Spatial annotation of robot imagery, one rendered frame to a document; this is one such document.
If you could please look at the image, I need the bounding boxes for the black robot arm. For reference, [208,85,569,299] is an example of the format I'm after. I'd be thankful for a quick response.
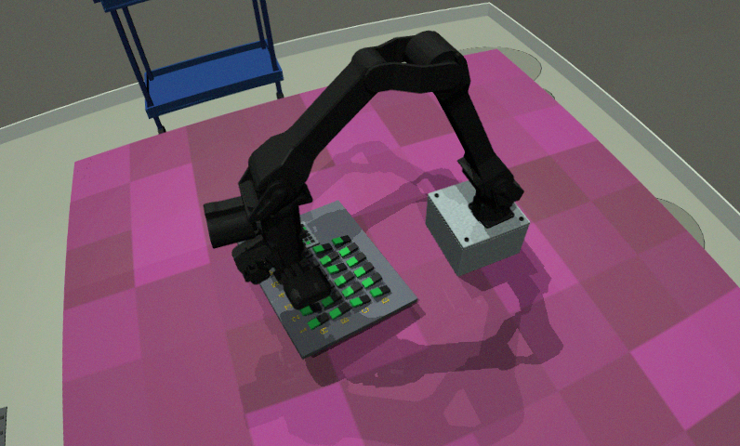
[204,31,524,285]

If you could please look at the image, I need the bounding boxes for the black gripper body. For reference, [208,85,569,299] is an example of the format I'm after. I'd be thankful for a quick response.
[254,221,331,309]

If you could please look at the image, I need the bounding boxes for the grey switch panel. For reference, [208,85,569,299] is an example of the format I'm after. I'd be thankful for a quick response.
[260,200,417,360]

